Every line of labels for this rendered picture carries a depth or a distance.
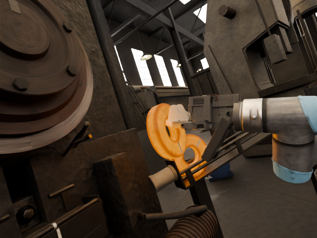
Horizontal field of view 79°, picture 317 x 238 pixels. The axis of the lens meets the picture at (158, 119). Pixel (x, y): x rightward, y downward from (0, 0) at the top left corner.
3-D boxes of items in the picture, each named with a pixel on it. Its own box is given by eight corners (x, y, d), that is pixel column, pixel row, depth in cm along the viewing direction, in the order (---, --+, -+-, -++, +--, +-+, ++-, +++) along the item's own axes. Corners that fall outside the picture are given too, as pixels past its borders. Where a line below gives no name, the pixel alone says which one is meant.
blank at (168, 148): (137, 111, 49) (148, 107, 48) (165, 103, 63) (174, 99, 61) (160, 168, 50) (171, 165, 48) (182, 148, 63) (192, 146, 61)
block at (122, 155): (111, 234, 63) (89, 163, 64) (127, 220, 70) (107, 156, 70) (135, 235, 57) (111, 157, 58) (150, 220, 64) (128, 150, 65)
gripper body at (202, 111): (196, 97, 54) (243, 93, 47) (197, 127, 54) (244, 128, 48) (185, 97, 47) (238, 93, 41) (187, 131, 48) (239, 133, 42)
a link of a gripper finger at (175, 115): (161, 105, 55) (191, 103, 51) (162, 125, 56) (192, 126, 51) (155, 106, 53) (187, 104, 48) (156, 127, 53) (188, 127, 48)
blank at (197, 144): (192, 184, 73) (197, 186, 69) (161, 161, 69) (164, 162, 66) (210, 149, 78) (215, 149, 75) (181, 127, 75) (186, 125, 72)
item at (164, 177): (152, 191, 68) (145, 175, 68) (173, 178, 71) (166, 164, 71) (158, 194, 62) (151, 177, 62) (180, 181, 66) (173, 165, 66)
